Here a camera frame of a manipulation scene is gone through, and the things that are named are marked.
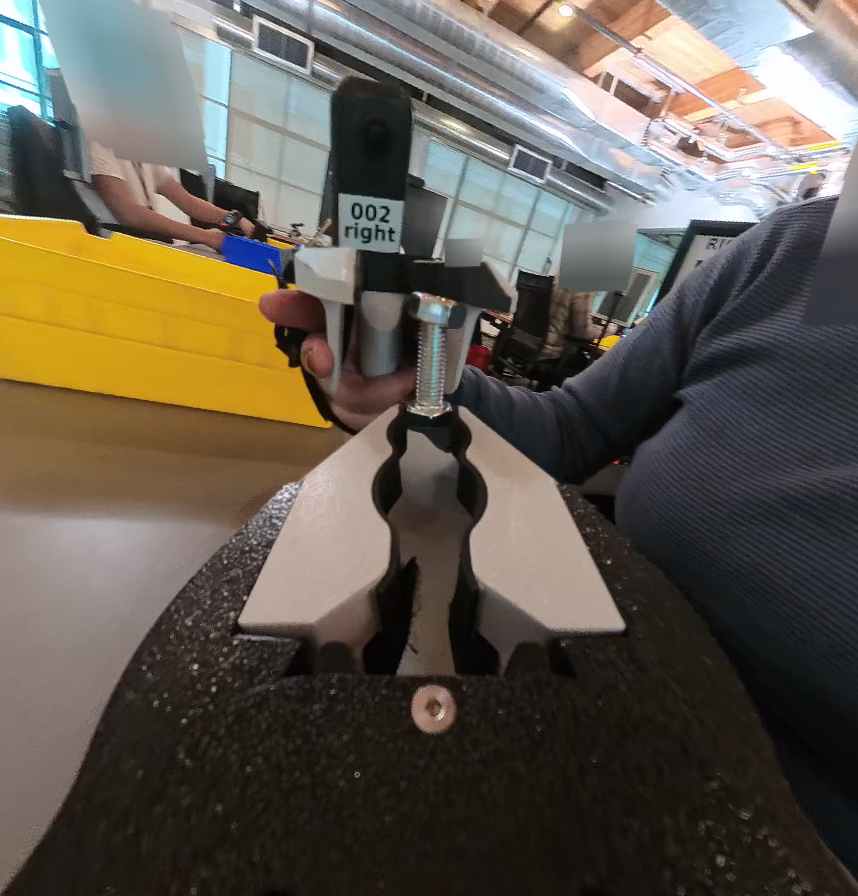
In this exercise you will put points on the black office chair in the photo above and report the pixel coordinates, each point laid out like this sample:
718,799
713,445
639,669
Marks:
44,168
523,329

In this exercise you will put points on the white ceiling vent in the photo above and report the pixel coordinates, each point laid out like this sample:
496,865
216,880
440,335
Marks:
282,43
529,162

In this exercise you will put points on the yellow plastic bin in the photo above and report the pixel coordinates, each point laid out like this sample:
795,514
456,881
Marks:
121,315

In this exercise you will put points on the person's right forearm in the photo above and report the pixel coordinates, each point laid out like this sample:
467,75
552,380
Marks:
576,420

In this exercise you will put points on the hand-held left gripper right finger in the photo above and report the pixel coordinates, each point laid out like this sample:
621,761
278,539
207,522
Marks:
541,553

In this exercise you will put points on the small blue plastic bin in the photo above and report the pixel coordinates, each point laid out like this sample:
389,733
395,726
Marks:
250,252

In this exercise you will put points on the silver hex nut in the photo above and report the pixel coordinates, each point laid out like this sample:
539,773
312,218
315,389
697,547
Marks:
429,407

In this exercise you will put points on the silver hex bolt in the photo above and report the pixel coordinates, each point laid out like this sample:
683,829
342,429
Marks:
434,357

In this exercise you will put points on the black framed sign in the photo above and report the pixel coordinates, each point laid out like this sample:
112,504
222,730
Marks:
716,259

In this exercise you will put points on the person's torso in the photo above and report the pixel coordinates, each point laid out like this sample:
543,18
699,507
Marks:
765,525

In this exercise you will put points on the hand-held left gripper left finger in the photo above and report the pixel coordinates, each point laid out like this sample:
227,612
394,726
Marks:
317,553

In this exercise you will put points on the black computer monitor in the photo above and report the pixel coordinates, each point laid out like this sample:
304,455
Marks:
226,196

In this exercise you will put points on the black display screen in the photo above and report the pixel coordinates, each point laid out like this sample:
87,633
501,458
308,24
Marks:
425,217

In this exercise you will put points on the silver air duct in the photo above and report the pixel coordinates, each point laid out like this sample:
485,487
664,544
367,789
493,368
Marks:
471,84

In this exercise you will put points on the person's right hand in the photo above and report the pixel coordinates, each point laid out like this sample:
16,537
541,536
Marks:
373,402

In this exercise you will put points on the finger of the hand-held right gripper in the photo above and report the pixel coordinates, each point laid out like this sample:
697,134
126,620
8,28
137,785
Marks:
324,273
488,287

